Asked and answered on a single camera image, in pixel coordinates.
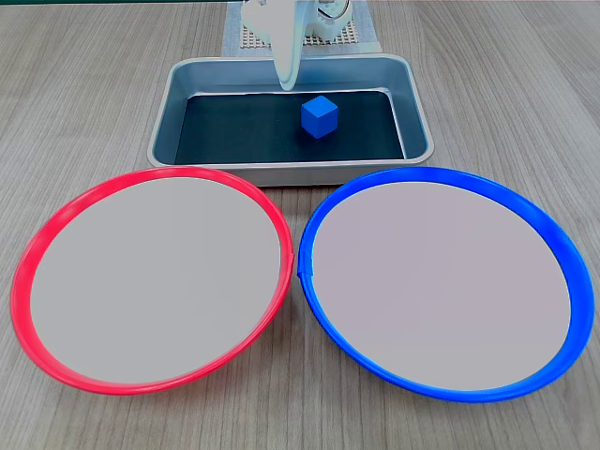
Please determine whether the blue cube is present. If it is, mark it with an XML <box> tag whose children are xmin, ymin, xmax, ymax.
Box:
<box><xmin>300</xmin><ymin>95</ymin><xmax>339</xmax><ymax>140</ymax></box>

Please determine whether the black tray mat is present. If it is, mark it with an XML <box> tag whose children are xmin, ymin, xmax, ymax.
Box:
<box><xmin>173</xmin><ymin>90</ymin><xmax>407</xmax><ymax>166</ymax></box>

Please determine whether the steel tray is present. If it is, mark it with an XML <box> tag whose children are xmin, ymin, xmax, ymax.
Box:
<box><xmin>146</xmin><ymin>53</ymin><xmax>436</xmax><ymax>188</ymax></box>

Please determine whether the pale grey sheet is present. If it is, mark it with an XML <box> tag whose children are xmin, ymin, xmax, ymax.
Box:
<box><xmin>220</xmin><ymin>0</ymin><xmax>383</xmax><ymax>60</ymax></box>

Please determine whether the red-rimmed white plate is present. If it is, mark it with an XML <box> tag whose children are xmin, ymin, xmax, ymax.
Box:
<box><xmin>9</xmin><ymin>164</ymin><xmax>296</xmax><ymax>398</ymax></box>

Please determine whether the blue-rimmed white plate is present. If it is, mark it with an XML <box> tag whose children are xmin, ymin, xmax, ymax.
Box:
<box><xmin>297</xmin><ymin>165</ymin><xmax>590</xmax><ymax>404</ymax></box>

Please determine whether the pale perforated base plate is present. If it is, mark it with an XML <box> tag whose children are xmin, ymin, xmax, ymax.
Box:
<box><xmin>239</xmin><ymin>22</ymin><xmax>362</xmax><ymax>51</ymax></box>

